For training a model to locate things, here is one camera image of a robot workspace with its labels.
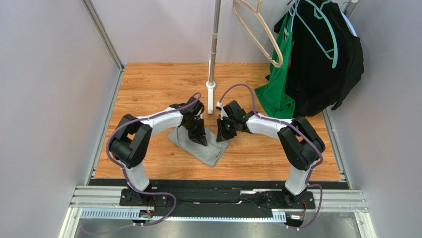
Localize beige clothes hanger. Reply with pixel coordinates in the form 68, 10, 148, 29
232, 0, 284, 68

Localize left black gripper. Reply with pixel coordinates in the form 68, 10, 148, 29
183, 118, 208, 146

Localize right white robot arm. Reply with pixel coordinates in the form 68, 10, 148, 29
216, 100, 326, 205

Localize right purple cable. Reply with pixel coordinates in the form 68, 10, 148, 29
215, 83, 324, 230

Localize green shirt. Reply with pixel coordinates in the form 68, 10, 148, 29
255, 14, 295, 119

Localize grey cloth napkin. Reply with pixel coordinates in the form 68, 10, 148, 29
167, 127, 229, 167

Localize purple cable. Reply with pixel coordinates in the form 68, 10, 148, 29
215, 83, 324, 230
105, 92, 177, 227

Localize metal stand pole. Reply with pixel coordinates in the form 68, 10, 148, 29
206, 0, 221, 88

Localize black shirt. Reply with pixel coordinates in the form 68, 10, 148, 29
274, 0, 364, 117

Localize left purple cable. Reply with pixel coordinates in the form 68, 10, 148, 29
105, 92, 177, 227

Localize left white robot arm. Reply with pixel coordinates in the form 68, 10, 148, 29
106, 93, 208, 195

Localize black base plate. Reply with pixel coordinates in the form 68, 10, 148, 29
88, 178, 318, 218

